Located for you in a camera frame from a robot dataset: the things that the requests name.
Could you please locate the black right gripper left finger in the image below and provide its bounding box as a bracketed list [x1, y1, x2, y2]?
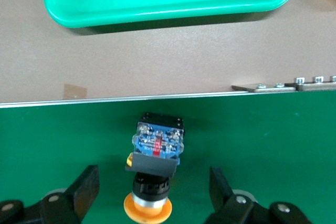
[0, 165, 101, 224]

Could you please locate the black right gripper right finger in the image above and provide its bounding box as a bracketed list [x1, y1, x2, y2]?
[204, 166, 313, 224]

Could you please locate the yellow capped push button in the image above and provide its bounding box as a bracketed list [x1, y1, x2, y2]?
[123, 112, 184, 222]

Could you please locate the green conveyor belt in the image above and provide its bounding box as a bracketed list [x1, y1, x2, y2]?
[0, 76, 336, 224]

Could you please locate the brown tape piece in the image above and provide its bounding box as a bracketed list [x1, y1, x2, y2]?
[64, 84, 88, 101]

